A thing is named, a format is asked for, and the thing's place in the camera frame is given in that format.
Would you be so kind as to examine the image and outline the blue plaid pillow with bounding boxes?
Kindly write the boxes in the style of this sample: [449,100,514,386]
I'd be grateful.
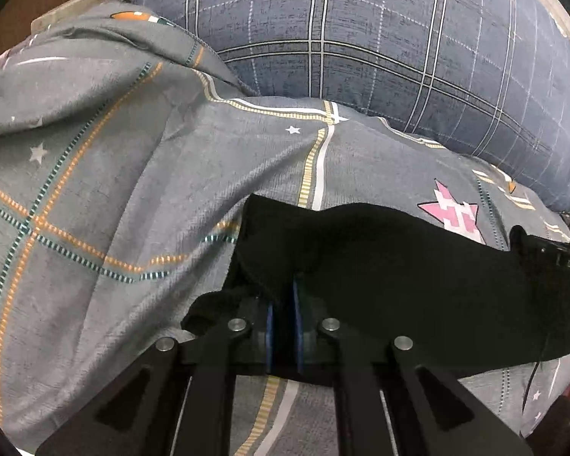
[125,0,570,212]

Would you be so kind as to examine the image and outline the black cable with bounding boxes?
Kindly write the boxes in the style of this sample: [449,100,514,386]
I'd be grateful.
[521,331,552,414]

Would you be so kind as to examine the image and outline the grey patterned bed sheet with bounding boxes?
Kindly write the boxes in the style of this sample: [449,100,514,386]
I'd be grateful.
[0,3,570,455]

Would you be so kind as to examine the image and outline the black pants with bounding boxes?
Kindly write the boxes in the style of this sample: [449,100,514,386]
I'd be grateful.
[181,195,570,378]

